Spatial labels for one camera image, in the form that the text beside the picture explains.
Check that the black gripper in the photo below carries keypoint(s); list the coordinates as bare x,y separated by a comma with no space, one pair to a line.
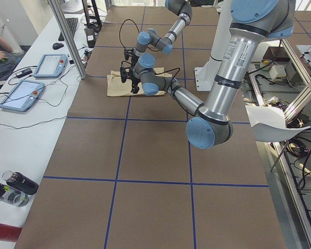
135,80
132,59

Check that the cream long-sleeve printed shirt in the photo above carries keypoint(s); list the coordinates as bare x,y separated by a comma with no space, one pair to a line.
115,87

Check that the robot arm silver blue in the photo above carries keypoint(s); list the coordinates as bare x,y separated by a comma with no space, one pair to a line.
253,22
183,10

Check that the black monitor stand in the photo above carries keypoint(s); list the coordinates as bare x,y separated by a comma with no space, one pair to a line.
92,16

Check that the black computer keyboard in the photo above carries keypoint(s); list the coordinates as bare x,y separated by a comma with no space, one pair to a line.
72,24

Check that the black computer mouse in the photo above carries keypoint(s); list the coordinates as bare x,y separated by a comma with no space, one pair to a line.
57,46

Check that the upper blue teach pendant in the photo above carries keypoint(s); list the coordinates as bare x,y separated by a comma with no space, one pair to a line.
51,66

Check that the blue teach pendant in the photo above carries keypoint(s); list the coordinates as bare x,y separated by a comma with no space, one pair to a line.
51,66
23,96

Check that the lower blue teach pendant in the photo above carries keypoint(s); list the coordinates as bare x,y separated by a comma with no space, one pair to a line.
23,96

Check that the black power adapter brick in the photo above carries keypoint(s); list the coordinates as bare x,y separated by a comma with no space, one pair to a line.
23,72

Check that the seated person in grey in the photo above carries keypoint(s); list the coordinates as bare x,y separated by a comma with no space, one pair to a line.
8,62

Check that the tape roll with yellow ball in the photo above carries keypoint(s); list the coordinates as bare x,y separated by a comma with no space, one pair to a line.
266,64

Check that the white curved plastic sheet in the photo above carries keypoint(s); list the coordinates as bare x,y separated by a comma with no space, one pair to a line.
268,124

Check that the black lidded bottle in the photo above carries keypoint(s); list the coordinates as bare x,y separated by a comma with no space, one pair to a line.
20,182

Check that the clear plastic bottle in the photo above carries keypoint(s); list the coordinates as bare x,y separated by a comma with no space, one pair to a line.
13,196

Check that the red cylinder object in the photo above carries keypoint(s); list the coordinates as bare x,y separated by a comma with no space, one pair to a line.
9,233

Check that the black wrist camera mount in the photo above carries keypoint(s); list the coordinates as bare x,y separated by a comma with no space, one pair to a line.
128,53
125,74

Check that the aluminium frame post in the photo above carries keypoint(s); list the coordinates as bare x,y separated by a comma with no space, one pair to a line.
60,18

